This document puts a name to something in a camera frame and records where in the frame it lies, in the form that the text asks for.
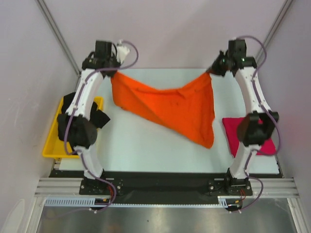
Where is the orange t shirt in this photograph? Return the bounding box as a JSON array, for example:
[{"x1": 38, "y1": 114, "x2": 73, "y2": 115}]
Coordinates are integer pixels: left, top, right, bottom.
[{"x1": 111, "y1": 72, "x2": 215, "y2": 149}]

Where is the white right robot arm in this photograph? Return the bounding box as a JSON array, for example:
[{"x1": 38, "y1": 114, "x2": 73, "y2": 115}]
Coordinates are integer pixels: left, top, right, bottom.
[{"x1": 206, "y1": 35, "x2": 279, "y2": 195}]

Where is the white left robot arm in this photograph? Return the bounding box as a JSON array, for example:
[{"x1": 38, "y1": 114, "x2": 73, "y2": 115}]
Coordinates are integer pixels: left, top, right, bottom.
[{"x1": 63, "y1": 40, "x2": 129, "y2": 194}]

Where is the black t shirt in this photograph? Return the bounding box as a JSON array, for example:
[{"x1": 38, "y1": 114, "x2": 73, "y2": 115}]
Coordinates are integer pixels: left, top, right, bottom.
[{"x1": 56, "y1": 92, "x2": 110, "y2": 141}]

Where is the folded pink t shirt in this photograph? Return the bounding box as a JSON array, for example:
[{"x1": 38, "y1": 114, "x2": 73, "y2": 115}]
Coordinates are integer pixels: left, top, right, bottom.
[{"x1": 222, "y1": 117, "x2": 276, "y2": 158}]

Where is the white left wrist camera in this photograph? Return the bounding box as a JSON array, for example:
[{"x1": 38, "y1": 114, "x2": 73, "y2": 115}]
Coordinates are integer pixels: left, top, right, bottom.
[{"x1": 116, "y1": 40, "x2": 130, "y2": 65}]

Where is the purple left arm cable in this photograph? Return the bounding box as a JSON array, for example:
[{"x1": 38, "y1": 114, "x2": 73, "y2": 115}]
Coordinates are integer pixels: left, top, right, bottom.
[{"x1": 63, "y1": 40, "x2": 139, "y2": 214}]

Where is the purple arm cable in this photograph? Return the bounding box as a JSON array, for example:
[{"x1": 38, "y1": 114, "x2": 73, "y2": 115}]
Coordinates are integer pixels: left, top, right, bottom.
[
  {"x1": 228, "y1": 35, "x2": 282, "y2": 214},
  {"x1": 63, "y1": 40, "x2": 139, "y2": 214}
]

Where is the aluminium frame post left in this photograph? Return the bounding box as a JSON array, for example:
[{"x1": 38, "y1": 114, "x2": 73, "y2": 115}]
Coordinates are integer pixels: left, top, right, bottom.
[{"x1": 35, "y1": 0, "x2": 80, "y2": 77}]

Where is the aluminium frame post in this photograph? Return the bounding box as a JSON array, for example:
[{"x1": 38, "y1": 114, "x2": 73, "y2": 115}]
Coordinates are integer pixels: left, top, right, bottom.
[
  {"x1": 35, "y1": 0, "x2": 80, "y2": 77},
  {"x1": 256, "y1": 0, "x2": 294, "y2": 56}
]

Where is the aluminium frame post right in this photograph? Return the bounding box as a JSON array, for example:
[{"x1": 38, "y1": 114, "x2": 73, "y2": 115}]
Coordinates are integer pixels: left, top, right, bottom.
[{"x1": 256, "y1": 0, "x2": 294, "y2": 56}]

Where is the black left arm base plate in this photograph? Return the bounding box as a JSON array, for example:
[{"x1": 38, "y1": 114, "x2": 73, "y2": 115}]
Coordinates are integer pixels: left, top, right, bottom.
[{"x1": 79, "y1": 178, "x2": 123, "y2": 196}]

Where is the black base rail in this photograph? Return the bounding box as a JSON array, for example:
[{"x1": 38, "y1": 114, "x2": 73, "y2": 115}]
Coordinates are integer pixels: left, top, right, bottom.
[{"x1": 48, "y1": 159, "x2": 284, "y2": 204}]

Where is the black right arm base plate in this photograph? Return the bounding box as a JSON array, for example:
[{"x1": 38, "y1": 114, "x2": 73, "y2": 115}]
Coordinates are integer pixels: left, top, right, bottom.
[{"x1": 207, "y1": 178, "x2": 253, "y2": 196}]

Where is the aluminium front rail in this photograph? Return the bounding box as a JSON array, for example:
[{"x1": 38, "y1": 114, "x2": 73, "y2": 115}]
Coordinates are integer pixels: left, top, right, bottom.
[{"x1": 35, "y1": 178, "x2": 299, "y2": 198}]

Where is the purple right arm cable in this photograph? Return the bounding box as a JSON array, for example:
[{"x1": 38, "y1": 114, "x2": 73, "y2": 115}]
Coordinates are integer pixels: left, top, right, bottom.
[{"x1": 228, "y1": 35, "x2": 282, "y2": 214}]

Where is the blue slotted cable duct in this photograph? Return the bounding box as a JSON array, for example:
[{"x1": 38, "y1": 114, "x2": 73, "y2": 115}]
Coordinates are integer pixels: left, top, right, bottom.
[{"x1": 45, "y1": 197, "x2": 240, "y2": 208}]

